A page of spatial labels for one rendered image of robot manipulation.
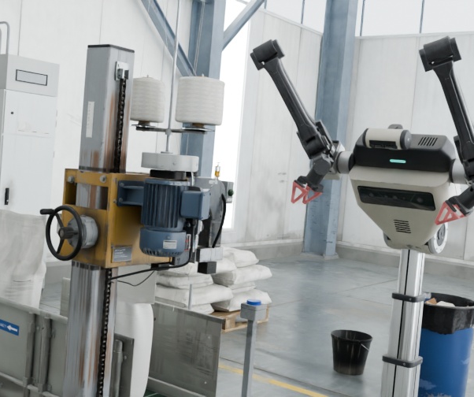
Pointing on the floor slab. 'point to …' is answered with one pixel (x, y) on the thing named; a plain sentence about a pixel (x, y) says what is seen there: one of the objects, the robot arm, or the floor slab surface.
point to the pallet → (234, 320)
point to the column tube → (96, 198)
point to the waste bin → (446, 344)
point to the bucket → (349, 350)
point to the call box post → (249, 358)
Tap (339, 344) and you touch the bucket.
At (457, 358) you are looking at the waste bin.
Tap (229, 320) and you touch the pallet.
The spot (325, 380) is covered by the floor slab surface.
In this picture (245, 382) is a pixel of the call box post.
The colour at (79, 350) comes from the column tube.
